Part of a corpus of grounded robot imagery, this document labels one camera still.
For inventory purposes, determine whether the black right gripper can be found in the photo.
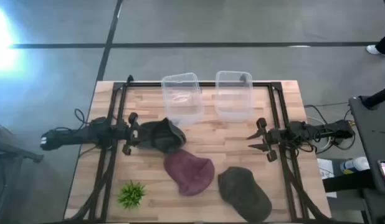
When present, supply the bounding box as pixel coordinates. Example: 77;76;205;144
246;117;279;163

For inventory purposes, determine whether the maroon fleece hat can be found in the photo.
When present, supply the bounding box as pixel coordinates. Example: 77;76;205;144
163;149;216;197

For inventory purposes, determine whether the dark grey hat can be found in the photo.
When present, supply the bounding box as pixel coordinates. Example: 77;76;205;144
138;117;188;155

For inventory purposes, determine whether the clear plastic container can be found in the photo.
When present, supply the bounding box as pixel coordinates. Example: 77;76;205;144
214;70;254;123
161;72;206;126

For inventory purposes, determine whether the olive green cap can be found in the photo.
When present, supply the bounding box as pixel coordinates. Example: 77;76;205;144
217;166;273;223

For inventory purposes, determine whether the small green artificial plant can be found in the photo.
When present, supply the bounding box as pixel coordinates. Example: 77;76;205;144
116;180;147;210

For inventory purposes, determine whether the white paper sheet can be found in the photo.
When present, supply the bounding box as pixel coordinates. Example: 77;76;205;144
316;157;338;199

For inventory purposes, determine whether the white bottle with blue label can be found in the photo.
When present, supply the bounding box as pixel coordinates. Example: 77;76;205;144
340;156;371;175

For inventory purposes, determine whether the grey side table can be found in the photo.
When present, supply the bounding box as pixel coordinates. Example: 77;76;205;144
348;95;385;196

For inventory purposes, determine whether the black chair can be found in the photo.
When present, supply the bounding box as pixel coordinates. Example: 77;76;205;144
0;122;44;224

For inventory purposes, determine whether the black bar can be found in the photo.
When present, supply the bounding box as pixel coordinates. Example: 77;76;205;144
358;85;385;110

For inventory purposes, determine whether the person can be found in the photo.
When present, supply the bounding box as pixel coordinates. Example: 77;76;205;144
365;30;385;57

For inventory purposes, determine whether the black metal table frame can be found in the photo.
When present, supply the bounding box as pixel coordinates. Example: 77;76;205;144
63;74;348;224

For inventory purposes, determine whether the black cable loop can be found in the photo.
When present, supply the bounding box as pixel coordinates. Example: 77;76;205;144
74;108;88;126

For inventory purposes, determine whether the black cable bundle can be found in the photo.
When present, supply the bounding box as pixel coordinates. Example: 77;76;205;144
300;104;357;156

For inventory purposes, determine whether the white cable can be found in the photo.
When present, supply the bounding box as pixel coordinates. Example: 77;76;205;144
306;116;333;151

